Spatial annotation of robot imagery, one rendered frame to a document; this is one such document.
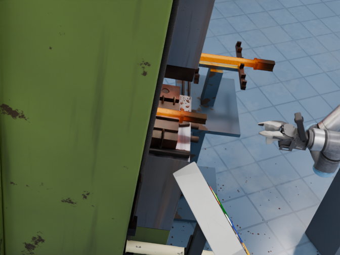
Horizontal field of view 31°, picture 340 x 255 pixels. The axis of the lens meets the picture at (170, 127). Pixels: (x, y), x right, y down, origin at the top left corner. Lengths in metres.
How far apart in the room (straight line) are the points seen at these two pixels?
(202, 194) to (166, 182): 0.57
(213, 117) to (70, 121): 1.17
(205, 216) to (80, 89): 0.52
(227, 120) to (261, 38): 1.93
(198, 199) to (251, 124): 2.13
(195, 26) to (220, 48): 2.61
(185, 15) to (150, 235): 1.14
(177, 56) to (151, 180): 0.63
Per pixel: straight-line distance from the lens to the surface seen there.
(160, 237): 2.68
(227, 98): 2.97
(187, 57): 1.95
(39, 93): 1.75
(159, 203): 2.50
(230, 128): 2.82
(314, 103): 4.27
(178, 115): 2.33
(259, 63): 2.79
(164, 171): 2.35
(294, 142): 2.43
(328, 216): 3.25
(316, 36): 4.95
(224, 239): 1.76
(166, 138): 2.27
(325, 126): 2.60
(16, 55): 1.69
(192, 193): 1.86
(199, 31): 1.89
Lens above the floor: 2.57
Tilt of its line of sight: 43 degrees down
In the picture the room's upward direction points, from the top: 13 degrees clockwise
